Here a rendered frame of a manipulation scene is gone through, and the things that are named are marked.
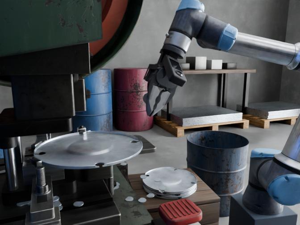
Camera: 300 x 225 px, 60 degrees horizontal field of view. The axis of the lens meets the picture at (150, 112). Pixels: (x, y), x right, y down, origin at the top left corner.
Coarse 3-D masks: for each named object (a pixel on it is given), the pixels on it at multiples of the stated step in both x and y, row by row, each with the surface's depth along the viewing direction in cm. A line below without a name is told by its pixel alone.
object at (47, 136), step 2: (40, 134) 64; (42, 134) 65; (44, 134) 65; (46, 134) 65; (48, 134) 66; (38, 136) 64; (40, 136) 64; (42, 136) 65; (44, 136) 65; (46, 136) 65; (48, 136) 66; (38, 138) 64; (40, 138) 65; (42, 138) 65; (44, 138) 65; (46, 138) 65; (48, 138) 66; (50, 138) 67; (38, 140) 65; (40, 140) 65; (42, 140) 65; (44, 140) 65; (46, 140) 65
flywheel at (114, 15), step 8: (104, 0) 101; (112, 0) 99; (120, 0) 100; (128, 0) 101; (104, 8) 101; (112, 8) 99; (120, 8) 100; (104, 16) 100; (112, 16) 100; (120, 16) 101; (104, 24) 99; (112, 24) 101; (104, 32) 100; (112, 32) 101; (104, 40) 101; (96, 48) 100
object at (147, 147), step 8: (136, 136) 83; (144, 144) 75; (152, 144) 75; (144, 152) 71; (152, 152) 72; (96, 168) 69; (104, 168) 70; (112, 168) 71; (88, 176) 69; (96, 176) 69; (104, 176) 70; (112, 176) 72; (112, 184) 72; (112, 192) 72
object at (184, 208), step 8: (176, 200) 49; (184, 200) 49; (160, 208) 47; (168, 208) 46; (176, 208) 47; (184, 208) 46; (192, 208) 47; (160, 216) 46; (168, 216) 44; (176, 216) 44; (184, 216) 44; (192, 216) 44; (200, 216) 45; (168, 224) 44; (176, 224) 43; (184, 224) 44
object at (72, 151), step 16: (48, 144) 75; (64, 144) 75; (80, 144) 73; (96, 144) 73; (112, 144) 74; (128, 144) 75; (48, 160) 63; (64, 160) 63; (80, 160) 63; (96, 160) 63; (112, 160) 63
